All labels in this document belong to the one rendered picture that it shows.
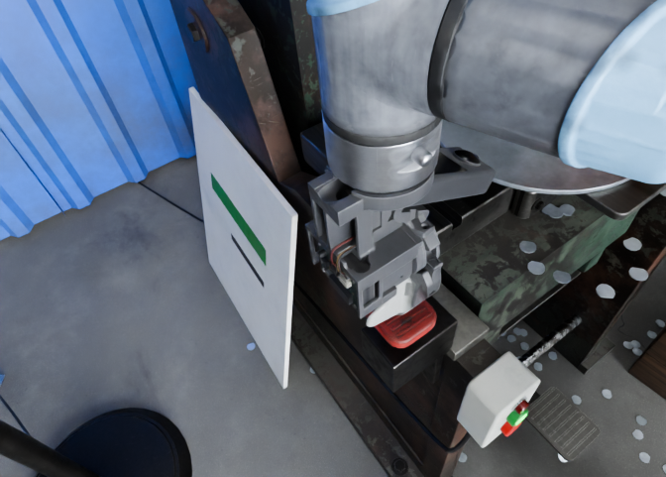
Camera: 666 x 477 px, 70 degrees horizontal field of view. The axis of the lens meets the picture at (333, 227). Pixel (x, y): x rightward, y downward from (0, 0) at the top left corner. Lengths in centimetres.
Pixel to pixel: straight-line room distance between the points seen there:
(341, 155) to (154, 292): 133
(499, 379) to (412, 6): 49
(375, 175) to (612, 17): 14
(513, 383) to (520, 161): 27
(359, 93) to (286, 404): 110
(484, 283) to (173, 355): 98
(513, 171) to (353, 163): 36
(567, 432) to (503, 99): 98
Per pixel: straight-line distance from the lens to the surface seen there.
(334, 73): 26
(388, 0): 23
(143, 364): 147
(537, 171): 64
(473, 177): 40
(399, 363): 55
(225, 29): 82
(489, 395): 63
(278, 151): 88
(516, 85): 22
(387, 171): 29
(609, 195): 64
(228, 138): 103
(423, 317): 51
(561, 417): 116
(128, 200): 190
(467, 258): 70
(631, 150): 22
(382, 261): 35
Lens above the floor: 120
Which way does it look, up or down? 49 degrees down
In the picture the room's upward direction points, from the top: 7 degrees counter-clockwise
